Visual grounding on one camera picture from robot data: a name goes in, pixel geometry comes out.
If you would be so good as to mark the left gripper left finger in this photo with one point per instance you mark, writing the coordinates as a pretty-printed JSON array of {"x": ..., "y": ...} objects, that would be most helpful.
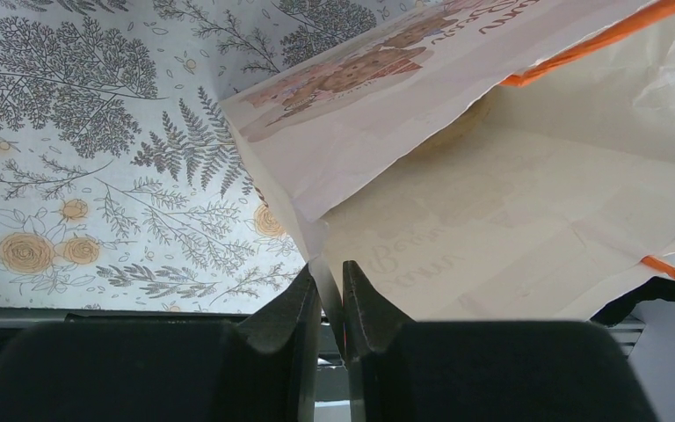
[{"x": 268, "y": 370}]

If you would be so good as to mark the floral table mat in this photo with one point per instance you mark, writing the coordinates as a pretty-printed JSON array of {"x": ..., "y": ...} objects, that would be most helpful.
[{"x": 120, "y": 187}]

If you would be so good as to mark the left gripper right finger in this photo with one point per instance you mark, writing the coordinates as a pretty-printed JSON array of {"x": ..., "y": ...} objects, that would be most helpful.
[{"x": 378, "y": 386}]

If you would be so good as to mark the beige paper bag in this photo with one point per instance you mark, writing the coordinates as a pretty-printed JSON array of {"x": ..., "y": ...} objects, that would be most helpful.
[{"x": 478, "y": 160}]

